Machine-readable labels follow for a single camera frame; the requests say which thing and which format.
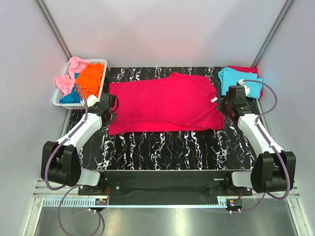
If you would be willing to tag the light pink t shirt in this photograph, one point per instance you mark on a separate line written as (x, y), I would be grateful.
(76, 65)

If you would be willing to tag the white plastic laundry basket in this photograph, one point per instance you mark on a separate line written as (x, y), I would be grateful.
(74, 106)

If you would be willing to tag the folded red t shirt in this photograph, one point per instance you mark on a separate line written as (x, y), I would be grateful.
(245, 69)

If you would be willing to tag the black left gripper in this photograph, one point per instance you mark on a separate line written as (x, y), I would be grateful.
(114, 115)

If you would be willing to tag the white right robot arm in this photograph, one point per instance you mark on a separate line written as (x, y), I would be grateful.
(274, 169)

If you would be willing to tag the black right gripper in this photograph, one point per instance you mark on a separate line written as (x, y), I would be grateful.
(227, 96)

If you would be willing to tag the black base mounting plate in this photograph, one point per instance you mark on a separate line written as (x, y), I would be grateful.
(170, 184)

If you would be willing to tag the magenta t shirt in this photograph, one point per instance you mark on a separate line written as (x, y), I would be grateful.
(176, 103)

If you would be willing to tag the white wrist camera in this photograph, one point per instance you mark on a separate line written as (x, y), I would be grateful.
(91, 100)
(246, 87)

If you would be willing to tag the orange t shirt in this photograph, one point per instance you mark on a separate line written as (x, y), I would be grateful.
(89, 80)

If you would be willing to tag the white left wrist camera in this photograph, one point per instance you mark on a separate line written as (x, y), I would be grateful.
(91, 100)

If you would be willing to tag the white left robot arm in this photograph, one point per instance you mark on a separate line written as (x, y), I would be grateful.
(60, 165)

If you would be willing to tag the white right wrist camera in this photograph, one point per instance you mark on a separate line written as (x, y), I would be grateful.
(246, 87)

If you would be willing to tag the white slotted cable duct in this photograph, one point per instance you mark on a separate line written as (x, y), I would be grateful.
(143, 202)

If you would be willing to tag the black marble pattern mat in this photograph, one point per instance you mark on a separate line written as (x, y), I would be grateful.
(227, 149)

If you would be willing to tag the folded cyan t shirt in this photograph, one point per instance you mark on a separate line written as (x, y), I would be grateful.
(229, 77)

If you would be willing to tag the blue t shirt in basket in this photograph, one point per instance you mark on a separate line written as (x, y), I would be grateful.
(66, 85)

